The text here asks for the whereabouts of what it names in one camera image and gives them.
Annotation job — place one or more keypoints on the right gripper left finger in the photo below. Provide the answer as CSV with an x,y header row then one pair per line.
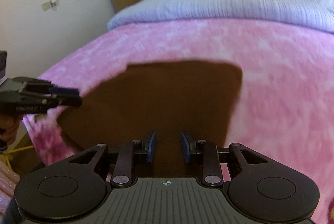
x,y
134,159

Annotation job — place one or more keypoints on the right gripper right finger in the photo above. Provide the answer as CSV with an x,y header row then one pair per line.
x,y
202,160

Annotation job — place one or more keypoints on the brown knitted vest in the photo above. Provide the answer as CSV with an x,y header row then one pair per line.
x,y
168,98

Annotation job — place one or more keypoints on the person left hand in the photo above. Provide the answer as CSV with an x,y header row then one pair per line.
x,y
10,125

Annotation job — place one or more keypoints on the yellow wooden coat rack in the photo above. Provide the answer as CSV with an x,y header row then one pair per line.
x,y
7,156

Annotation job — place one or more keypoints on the pink curtain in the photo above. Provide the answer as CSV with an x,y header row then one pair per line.
x,y
8,182

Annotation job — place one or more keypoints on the pink rose blanket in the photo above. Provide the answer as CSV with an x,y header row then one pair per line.
x,y
284,108

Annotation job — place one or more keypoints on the lavender striped quilt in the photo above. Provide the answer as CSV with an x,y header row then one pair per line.
x,y
313,14

